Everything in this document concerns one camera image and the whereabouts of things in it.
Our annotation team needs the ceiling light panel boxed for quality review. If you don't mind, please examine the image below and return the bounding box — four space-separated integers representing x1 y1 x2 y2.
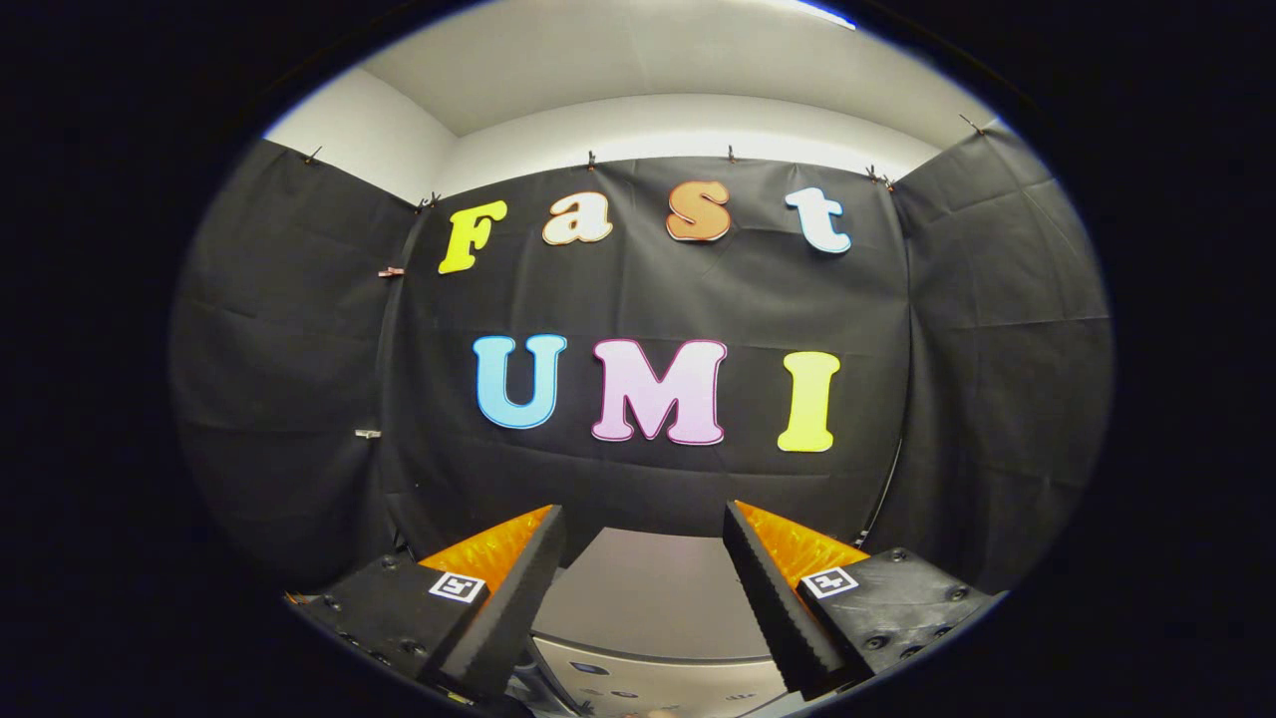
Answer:
796 0 858 31

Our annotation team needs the black backdrop cloth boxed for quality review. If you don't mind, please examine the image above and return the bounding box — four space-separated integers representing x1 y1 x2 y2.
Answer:
167 120 1116 599

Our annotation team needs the grey washing machine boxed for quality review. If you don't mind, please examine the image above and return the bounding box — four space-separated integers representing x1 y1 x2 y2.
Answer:
503 527 828 718

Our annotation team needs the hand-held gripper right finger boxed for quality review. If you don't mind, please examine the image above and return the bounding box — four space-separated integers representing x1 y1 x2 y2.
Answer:
723 500 1001 701

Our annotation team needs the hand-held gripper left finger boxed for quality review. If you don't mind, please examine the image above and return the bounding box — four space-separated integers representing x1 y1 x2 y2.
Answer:
285 504 567 707

